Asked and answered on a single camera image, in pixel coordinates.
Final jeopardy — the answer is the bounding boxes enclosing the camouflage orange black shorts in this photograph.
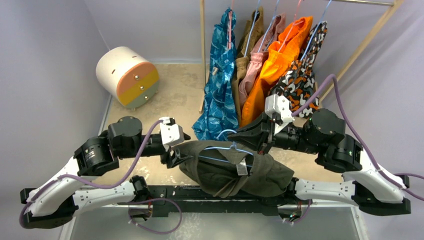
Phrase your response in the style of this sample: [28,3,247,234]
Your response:
[269,21,328,119]

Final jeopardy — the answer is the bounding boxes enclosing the light blue hanger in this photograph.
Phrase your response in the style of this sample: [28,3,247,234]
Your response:
[204,129,254,156]

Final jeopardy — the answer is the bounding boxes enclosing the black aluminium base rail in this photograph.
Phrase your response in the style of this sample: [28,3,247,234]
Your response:
[67,183,335,220]

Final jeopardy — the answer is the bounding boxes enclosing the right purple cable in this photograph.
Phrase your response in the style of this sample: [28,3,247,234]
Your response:
[281,73,424,226]

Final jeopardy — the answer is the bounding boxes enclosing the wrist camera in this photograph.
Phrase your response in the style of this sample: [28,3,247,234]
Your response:
[264,94,295,126]
[159,116,185,151]

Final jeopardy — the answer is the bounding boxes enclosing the wooden clothes rack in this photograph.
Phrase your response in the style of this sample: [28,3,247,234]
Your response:
[198,0,404,114]

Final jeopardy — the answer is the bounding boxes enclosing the round pastel drawer box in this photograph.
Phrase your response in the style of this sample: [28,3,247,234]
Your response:
[95,46,159,109]

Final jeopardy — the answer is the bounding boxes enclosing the blue hanger of brown shorts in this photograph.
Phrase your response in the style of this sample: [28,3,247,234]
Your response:
[243,0,261,57]

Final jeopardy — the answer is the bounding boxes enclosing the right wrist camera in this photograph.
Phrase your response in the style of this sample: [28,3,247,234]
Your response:
[264,94,295,126]

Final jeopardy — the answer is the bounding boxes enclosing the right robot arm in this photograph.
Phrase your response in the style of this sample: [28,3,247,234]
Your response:
[228,108,411,216]

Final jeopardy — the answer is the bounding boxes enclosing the blue patterned shorts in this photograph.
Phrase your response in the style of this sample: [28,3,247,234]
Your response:
[192,8,239,141]

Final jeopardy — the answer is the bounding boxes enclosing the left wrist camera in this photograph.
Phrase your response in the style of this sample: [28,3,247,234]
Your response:
[159,116,185,151]

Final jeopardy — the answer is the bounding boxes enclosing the pink hanger of orange shorts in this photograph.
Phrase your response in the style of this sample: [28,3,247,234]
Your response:
[278,0,302,52]

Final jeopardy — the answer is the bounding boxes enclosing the blue hanger of camouflage shorts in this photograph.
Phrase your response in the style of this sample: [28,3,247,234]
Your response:
[300,0,332,61]

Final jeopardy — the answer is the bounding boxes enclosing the olive green shorts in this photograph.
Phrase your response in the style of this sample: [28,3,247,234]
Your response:
[174,140,294,198]

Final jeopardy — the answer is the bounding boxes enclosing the brown shorts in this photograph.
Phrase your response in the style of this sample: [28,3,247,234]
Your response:
[231,6,264,124]

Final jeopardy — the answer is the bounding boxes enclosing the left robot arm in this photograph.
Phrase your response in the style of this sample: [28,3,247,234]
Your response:
[19,116,190,229]

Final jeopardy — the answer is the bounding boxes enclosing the pink shorts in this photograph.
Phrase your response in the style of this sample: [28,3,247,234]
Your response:
[238,13,286,108]

